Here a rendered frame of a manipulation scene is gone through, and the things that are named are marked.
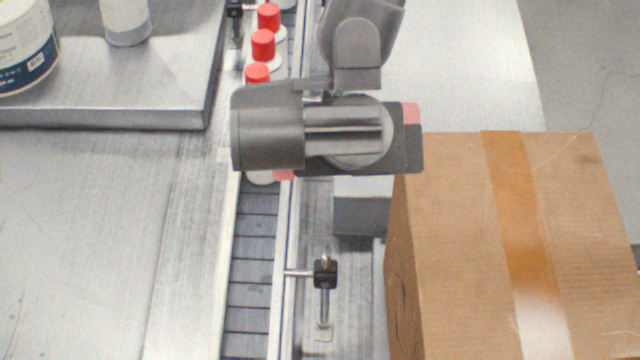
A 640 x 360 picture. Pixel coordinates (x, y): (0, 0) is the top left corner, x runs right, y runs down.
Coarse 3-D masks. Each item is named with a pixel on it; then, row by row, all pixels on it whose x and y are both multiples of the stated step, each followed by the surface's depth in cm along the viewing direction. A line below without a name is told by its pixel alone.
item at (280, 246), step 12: (300, 0) 130; (300, 12) 128; (300, 24) 126; (300, 36) 124; (300, 48) 122; (288, 180) 105; (288, 192) 104; (288, 204) 103; (276, 240) 99; (276, 252) 97; (276, 264) 96; (276, 276) 95; (276, 288) 94; (276, 300) 93; (276, 312) 92; (276, 324) 91; (276, 336) 90; (276, 348) 89
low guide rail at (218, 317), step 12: (264, 0) 138; (240, 180) 113; (228, 192) 110; (228, 204) 108; (228, 216) 107; (228, 228) 106; (228, 240) 104; (228, 252) 103; (228, 264) 102; (228, 276) 103; (216, 288) 99; (216, 300) 98; (216, 312) 97; (216, 324) 96; (216, 336) 95; (216, 348) 94
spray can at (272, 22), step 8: (264, 8) 109; (272, 8) 109; (264, 16) 108; (272, 16) 108; (280, 16) 110; (264, 24) 109; (272, 24) 109; (280, 24) 111; (280, 32) 112; (280, 40) 111; (280, 48) 112
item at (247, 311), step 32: (288, 32) 137; (288, 64) 132; (256, 192) 114; (256, 224) 110; (288, 224) 111; (256, 256) 107; (256, 288) 104; (224, 320) 100; (256, 320) 100; (224, 352) 97; (256, 352) 97
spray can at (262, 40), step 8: (256, 32) 106; (264, 32) 106; (272, 32) 106; (256, 40) 105; (264, 40) 105; (272, 40) 105; (256, 48) 105; (264, 48) 105; (272, 48) 106; (248, 56) 109; (256, 56) 106; (264, 56) 106; (272, 56) 107; (280, 56) 109; (248, 64) 108; (272, 64) 107; (280, 64) 108; (272, 72) 107; (280, 72) 109; (272, 80) 109
